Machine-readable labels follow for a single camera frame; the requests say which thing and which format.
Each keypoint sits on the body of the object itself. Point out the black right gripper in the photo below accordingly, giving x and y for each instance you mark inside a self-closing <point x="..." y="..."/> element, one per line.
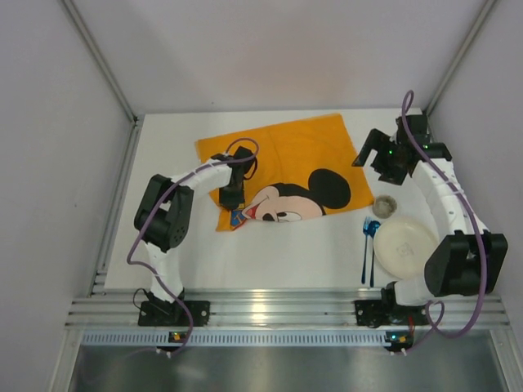
<point x="384" y="159"/>

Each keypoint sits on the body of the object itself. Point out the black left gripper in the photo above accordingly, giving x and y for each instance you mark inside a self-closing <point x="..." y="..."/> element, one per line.
<point x="230" y="198"/>

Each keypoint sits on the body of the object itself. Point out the small grey cup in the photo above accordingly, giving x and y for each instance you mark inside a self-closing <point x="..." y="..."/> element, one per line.
<point x="384" y="206"/>

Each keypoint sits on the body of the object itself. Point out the orange Mickey Mouse placemat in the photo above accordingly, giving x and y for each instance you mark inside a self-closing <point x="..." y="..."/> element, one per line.
<point x="304" y="170"/>

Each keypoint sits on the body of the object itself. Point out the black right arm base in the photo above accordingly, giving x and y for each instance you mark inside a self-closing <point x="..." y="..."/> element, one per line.
<point x="376" y="313"/>

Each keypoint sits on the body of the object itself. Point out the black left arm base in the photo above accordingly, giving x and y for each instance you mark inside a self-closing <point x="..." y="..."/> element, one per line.
<point x="167" y="314"/>

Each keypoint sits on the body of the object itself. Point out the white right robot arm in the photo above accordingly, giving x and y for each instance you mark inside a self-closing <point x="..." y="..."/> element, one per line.
<point x="468" y="259"/>

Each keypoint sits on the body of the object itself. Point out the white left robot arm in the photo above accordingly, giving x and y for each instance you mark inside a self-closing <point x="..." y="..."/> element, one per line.
<point x="163" y="216"/>

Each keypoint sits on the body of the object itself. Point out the cream round plate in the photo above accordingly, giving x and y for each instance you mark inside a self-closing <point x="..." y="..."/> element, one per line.
<point x="403" y="245"/>

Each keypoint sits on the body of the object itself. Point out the slotted grey cable duct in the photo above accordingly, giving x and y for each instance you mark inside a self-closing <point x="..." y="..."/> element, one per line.
<point x="246" y="338"/>

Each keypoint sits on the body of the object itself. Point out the aluminium mounting rail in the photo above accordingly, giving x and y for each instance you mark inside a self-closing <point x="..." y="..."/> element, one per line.
<point x="323" y="308"/>

